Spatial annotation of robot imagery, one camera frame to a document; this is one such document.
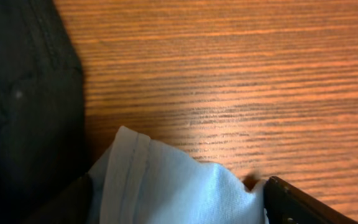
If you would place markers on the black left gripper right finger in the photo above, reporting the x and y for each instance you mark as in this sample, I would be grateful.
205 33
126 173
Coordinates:
285 203

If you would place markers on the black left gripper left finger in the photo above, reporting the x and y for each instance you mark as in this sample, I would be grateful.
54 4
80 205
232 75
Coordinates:
71 206

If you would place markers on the light blue t-shirt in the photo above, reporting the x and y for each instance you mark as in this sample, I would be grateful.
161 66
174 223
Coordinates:
140 180

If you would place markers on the black t-shirt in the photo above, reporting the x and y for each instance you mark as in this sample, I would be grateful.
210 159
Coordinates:
41 108

